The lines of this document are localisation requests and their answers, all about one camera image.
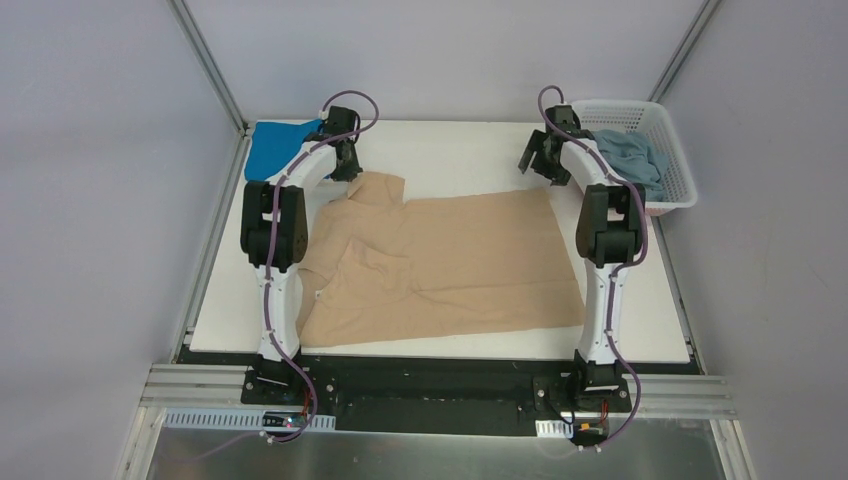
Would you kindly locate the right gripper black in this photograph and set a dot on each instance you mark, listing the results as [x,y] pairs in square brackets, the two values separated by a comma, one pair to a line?
[542,160]

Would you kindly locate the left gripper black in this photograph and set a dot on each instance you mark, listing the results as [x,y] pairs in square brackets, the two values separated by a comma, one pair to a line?
[348,162]

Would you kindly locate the beige t shirt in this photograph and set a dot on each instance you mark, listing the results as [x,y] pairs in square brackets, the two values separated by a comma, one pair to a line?
[382,268]

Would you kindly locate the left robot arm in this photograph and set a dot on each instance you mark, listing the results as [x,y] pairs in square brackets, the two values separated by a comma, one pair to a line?
[274,236]

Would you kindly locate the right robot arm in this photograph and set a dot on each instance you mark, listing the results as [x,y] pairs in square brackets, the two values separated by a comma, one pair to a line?
[610,237]

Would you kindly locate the folded blue t shirt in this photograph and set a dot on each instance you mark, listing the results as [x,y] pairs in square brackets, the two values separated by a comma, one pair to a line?
[274,145]

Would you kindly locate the grey blue t shirt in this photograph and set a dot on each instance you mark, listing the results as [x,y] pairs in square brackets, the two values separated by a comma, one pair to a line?
[635,158]

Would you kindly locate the white plastic basket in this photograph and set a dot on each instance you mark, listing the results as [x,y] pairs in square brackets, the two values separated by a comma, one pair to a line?
[654,121]

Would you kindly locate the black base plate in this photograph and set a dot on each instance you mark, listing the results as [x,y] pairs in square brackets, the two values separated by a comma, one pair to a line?
[416,395]

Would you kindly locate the right white cable duct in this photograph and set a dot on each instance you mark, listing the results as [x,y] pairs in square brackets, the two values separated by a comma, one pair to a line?
[556,429]

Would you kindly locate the white cable duct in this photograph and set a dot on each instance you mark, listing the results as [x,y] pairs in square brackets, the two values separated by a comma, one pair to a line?
[276,421]
[556,429]

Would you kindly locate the aluminium frame rail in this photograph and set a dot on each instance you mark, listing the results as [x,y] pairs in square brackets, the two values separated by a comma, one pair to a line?
[186,385]

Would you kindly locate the left white cable duct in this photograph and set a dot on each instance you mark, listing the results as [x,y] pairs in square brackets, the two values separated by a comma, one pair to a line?
[276,421]

